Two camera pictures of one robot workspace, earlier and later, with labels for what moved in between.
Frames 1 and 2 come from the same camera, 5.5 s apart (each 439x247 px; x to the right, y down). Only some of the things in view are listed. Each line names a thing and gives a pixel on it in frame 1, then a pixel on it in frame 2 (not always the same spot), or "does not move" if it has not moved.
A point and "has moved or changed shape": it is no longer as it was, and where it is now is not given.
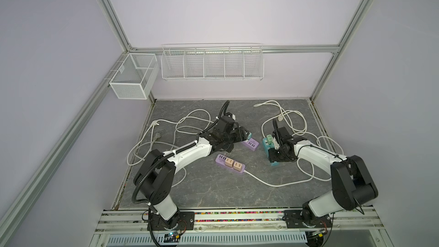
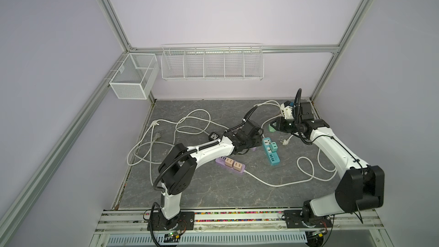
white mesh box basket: [135, 76] does not move
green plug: [270, 139] has moved or changed shape
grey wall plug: [158, 135] does not move
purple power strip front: [220, 159] does not move
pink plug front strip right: [237, 166] does not move
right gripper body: [276, 154] -> [289, 126]
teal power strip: [267, 146] does not move
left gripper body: [235, 136] -> [256, 142]
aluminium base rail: [346, 221] does not move
